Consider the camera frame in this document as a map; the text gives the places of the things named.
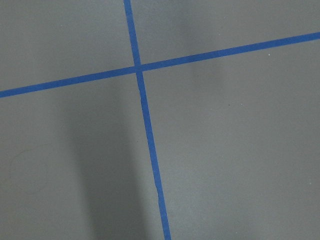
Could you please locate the long blue tape line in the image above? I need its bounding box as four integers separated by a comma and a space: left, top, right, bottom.
123, 0, 172, 240

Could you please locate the crossing blue tape line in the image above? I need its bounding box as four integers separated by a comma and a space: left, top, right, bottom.
0, 32, 320, 98

